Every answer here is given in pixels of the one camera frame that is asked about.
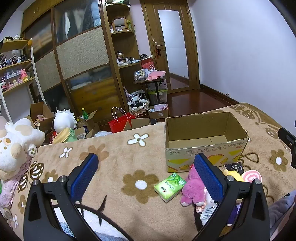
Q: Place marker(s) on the person's grey clothing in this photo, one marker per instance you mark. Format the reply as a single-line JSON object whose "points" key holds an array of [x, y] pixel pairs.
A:
{"points": [[282, 208]]}

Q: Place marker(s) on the large white cat plush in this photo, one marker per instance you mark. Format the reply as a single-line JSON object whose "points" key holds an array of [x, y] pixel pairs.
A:
{"points": [[13, 148]]}

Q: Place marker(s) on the pink bear plush toy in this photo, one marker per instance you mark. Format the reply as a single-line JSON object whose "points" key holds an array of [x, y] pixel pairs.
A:
{"points": [[193, 190]]}

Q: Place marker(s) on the wooden display shelf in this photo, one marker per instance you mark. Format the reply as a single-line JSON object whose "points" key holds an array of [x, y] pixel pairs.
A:
{"points": [[16, 44]]}

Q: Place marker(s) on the wicker basket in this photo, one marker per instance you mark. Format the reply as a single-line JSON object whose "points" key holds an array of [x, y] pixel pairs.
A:
{"points": [[138, 111]]}

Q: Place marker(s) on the red paper bag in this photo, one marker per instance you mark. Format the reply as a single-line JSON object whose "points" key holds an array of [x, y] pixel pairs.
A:
{"points": [[120, 122]]}

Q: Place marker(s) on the red box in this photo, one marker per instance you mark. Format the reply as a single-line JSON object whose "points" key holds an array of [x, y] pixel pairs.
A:
{"points": [[148, 63]]}

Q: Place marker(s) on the tall open cardboard box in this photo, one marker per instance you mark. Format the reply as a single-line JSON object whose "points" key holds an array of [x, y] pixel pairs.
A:
{"points": [[38, 109]]}

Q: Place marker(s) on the green frog toy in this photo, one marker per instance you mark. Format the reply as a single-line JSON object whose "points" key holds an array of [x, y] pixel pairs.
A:
{"points": [[71, 135]]}

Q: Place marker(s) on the wooden corner shelf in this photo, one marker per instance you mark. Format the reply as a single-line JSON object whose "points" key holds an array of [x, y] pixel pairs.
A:
{"points": [[126, 74]]}

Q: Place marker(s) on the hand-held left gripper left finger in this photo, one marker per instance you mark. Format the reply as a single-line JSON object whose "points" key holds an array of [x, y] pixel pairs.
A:
{"points": [[85, 177]]}

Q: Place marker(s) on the green tissue pack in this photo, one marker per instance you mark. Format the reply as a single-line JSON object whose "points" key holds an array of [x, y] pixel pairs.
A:
{"points": [[168, 186]]}

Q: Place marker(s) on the pink bear figurine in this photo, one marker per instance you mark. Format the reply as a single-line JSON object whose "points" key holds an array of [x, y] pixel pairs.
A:
{"points": [[24, 74]]}

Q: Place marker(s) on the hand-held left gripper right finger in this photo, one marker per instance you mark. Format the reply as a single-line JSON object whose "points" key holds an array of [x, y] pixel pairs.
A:
{"points": [[209, 178]]}

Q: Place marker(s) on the small cardboard box pink contents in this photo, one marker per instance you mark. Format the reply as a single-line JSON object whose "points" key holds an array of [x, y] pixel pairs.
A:
{"points": [[159, 114]]}

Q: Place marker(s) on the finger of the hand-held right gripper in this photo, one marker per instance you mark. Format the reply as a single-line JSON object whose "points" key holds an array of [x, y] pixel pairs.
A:
{"points": [[288, 139]]}

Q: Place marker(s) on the flat cardboard box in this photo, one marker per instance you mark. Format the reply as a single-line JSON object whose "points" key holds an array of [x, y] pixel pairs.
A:
{"points": [[138, 122]]}

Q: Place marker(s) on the wooden door with glass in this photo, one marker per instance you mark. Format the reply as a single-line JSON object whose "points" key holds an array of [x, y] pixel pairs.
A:
{"points": [[150, 34]]}

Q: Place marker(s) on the cardboard box yellow print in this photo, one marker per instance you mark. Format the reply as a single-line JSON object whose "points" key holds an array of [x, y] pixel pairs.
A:
{"points": [[185, 153]]}

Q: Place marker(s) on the small side table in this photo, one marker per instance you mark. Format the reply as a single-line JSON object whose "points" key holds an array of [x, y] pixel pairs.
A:
{"points": [[150, 80]]}

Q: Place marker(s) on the wooden wardrobe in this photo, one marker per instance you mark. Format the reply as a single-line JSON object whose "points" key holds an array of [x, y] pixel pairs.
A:
{"points": [[81, 53]]}

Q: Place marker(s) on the green bottle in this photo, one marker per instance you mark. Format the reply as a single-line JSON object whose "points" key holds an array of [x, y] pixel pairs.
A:
{"points": [[84, 114]]}

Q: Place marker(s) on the pink swirl lollipop plush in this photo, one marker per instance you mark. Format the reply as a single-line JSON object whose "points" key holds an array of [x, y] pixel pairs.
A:
{"points": [[252, 176]]}

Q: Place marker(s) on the low open cardboard box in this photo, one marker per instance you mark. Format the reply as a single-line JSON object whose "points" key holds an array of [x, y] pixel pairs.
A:
{"points": [[92, 128]]}

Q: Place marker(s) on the yellow round toy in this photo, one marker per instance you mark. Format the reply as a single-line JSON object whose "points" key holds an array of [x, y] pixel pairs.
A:
{"points": [[60, 136]]}

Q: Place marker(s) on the black and white cloth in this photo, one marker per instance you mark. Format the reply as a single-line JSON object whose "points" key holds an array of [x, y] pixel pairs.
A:
{"points": [[136, 96]]}

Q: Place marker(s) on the pink floral cloth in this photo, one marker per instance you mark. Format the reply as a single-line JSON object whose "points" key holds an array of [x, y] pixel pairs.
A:
{"points": [[9, 192]]}

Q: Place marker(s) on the row of small figurines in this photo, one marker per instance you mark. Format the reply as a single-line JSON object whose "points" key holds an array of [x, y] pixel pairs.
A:
{"points": [[13, 59]]}

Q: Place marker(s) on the yellow plush toy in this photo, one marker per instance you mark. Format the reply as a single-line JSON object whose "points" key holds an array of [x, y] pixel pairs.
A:
{"points": [[232, 175]]}

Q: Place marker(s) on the black packet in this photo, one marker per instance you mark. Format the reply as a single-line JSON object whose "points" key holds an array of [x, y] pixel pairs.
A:
{"points": [[235, 168]]}

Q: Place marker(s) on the brown floral blanket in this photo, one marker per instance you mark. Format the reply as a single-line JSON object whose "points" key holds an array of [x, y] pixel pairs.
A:
{"points": [[129, 157]]}

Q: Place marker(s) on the clear storage bin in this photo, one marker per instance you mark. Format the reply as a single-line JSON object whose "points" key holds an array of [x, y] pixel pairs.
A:
{"points": [[159, 97]]}

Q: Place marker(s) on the white-haired purple plush doll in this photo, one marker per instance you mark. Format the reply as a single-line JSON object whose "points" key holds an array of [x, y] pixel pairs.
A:
{"points": [[233, 213]]}

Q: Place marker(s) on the white round plush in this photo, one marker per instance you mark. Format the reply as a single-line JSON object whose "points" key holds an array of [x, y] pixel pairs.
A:
{"points": [[63, 121]]}

